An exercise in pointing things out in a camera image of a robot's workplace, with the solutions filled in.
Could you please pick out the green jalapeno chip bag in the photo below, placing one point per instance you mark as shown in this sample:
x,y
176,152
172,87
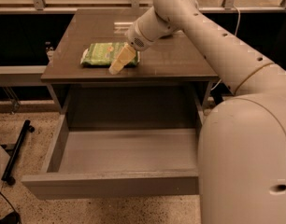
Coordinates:
x,y
101,54

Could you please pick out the black stand leg with casters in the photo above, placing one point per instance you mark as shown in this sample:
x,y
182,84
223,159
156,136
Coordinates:
x,y
14,152

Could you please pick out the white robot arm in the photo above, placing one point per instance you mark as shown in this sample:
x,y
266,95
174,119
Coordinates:
x,y
242,144

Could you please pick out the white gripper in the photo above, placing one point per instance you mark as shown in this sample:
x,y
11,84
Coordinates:
x,y
135,38

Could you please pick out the open grey top drawer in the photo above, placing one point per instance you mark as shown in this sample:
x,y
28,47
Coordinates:
x,y
119,142

